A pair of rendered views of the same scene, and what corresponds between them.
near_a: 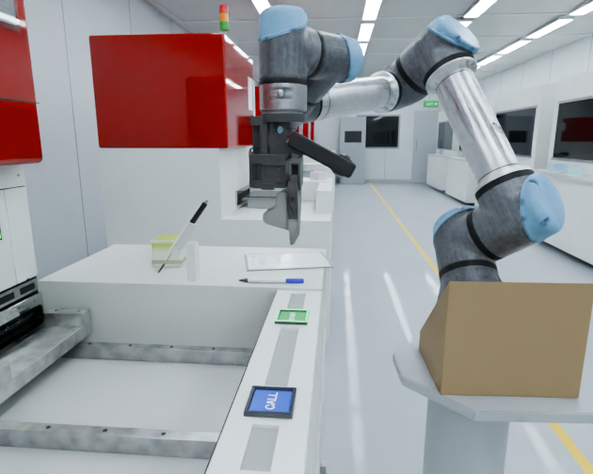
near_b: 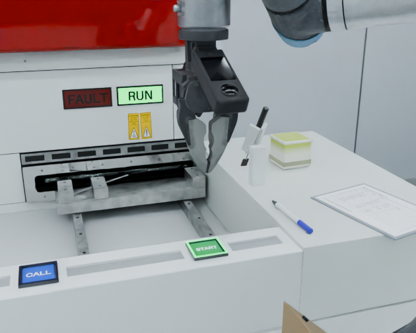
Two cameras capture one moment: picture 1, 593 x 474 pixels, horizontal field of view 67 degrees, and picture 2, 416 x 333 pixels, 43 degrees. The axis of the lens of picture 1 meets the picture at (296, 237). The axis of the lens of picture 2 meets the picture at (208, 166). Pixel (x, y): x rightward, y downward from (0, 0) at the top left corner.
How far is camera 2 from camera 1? 83 cm
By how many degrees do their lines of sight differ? 65
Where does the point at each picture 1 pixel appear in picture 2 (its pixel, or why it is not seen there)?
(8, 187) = (177, 63)
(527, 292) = not seen: outside the picture
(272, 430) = (8, 285)
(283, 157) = (181, 77)
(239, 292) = (261, 212)
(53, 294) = not seen: hidden behind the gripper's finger
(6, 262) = (165, 120)
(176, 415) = not seen: hidden behind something
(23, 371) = (119, 197)
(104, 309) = (212, 182)
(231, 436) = not seen: outside the picture
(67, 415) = (113, 238)
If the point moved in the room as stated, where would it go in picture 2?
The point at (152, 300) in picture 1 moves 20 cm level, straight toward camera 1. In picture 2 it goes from (227, 188) to (156, 213)
